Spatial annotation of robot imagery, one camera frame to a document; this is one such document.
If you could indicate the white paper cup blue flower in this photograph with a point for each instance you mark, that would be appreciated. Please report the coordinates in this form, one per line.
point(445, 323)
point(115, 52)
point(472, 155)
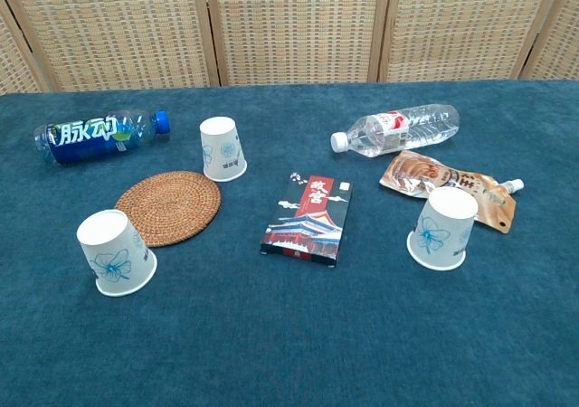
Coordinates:
point(443, 230)
point(221, 149)
point(113, 253)

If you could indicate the dark palace print card box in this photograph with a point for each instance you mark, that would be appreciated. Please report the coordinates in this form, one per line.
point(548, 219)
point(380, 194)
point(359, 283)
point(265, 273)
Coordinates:
point(307, 221)

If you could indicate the round woven rattan coaster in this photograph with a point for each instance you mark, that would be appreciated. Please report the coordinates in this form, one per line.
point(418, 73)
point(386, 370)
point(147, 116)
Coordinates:
point(176, 203)

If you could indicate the brown spouted snack pouch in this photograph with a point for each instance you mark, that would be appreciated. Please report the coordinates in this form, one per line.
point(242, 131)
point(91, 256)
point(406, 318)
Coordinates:
point(416, 172)

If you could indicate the clear water bottle red label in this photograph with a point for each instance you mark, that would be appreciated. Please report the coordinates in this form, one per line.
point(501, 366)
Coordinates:
point(407, 131)

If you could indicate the blue velvet tablecloth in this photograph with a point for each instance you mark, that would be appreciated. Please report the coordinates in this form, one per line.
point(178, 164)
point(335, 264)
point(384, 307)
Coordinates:
point(271, 334)

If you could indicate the blue sports drink bottle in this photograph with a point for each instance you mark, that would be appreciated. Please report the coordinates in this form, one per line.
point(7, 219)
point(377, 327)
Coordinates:
point(86, 149)

